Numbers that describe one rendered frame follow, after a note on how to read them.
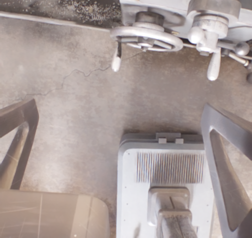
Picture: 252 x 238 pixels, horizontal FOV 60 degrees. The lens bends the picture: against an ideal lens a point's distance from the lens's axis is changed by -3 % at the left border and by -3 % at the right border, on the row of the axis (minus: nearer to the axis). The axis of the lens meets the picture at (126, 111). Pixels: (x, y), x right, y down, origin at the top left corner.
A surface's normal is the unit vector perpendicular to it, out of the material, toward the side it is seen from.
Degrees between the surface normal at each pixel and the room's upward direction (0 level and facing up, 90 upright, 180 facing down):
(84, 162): 0
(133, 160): 0
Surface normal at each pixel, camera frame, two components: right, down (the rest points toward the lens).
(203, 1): -0.46, 0.04
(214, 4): -0.01, 0.13
